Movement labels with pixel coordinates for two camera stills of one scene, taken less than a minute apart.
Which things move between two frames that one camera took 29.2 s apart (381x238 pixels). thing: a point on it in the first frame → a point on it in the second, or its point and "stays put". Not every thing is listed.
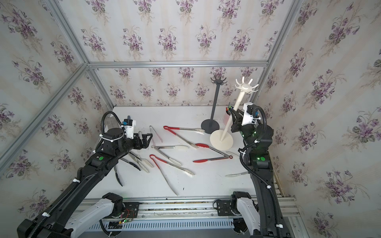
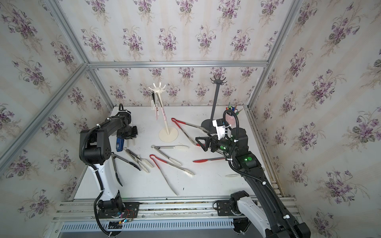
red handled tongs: [194, 129] → [198, 127]
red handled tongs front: [151, 156] stays put
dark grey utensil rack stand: [208, 125] stays put
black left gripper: [138, 146] → [134, 133]
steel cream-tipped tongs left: [142, 162] stays put
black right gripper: [238, 126] → [214, 141]
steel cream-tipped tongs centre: [179, 147] stays put
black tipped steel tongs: [131, 163] stays put
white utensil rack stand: [222, 140] → [169, 134]
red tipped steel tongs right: [204, 145] stays put
